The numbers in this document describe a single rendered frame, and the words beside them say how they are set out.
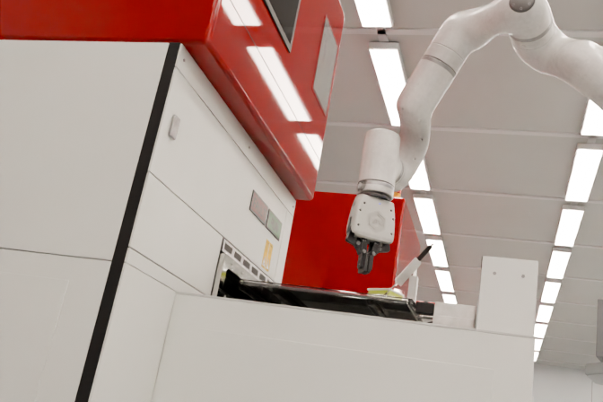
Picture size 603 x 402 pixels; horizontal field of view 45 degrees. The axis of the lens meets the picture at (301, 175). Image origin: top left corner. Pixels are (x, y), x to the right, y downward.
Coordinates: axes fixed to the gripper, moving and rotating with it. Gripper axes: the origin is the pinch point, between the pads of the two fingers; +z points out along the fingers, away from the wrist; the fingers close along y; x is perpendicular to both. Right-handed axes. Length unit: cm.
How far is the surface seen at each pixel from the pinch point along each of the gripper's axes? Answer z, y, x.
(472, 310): 9.1, 14.2, -21.5
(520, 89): -176, 166, 179
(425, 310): 10.3, 7.3, -15.7
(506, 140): -176, 204, 243
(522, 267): 4.7, 10.4, -41.4
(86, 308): 25, -57, -24
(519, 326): 14.7, 10.4, -41.4
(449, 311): 10.0, 10.6, -18.9
